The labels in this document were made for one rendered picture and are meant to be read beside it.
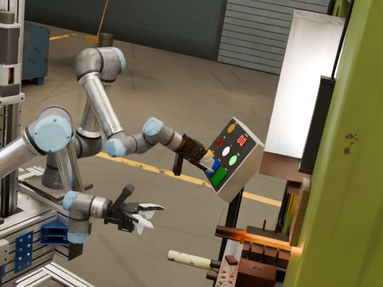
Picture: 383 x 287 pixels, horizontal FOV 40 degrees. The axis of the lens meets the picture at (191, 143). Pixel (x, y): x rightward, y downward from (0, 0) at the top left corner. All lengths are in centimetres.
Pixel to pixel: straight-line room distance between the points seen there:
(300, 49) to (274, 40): 822
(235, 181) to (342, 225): 99
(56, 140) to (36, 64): 507
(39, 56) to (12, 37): 471
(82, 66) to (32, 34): 455
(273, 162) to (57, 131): 71
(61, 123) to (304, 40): 82
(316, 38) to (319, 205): 50
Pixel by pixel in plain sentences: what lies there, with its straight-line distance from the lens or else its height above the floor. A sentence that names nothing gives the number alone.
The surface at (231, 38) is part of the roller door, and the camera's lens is 990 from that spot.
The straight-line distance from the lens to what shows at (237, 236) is 187.
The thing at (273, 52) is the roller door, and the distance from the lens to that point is 977.
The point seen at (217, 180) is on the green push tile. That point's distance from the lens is 225.
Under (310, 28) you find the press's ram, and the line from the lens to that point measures 152.
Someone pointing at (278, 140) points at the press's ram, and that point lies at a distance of 159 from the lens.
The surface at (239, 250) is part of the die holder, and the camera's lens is 195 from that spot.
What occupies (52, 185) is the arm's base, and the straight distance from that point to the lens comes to 241.
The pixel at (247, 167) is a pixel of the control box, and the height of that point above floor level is 109.
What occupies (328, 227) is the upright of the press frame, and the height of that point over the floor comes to 134.
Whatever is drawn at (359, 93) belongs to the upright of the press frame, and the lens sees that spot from 119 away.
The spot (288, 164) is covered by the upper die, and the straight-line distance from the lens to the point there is 167.
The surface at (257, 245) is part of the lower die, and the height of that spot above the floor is 99.
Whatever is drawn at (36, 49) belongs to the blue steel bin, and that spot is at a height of 48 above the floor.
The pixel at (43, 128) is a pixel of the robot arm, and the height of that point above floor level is 128.
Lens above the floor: 190
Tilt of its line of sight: 20 degrees down
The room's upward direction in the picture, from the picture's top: 9 degrees clockwise
